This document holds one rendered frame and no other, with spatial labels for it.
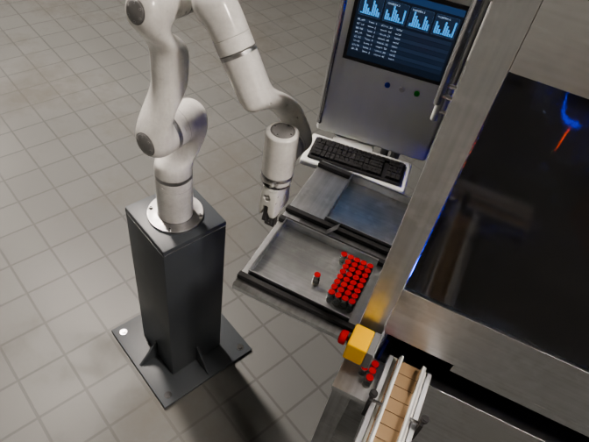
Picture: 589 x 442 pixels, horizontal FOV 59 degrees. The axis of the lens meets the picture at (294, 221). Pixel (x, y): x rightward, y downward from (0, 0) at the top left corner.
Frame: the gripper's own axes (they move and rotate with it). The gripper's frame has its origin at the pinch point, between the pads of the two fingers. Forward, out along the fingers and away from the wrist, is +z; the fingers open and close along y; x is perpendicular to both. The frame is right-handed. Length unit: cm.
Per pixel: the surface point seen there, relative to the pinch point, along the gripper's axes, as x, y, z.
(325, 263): -16.4, 11.7, 22.3
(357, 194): -14, 48, 22
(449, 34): -22, 91, -27
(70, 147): 171, 83, 109
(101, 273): 94, 18, 110
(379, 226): -26, 37, 22
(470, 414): -72, -13, 27
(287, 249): -3.3, 10.4, 22.3
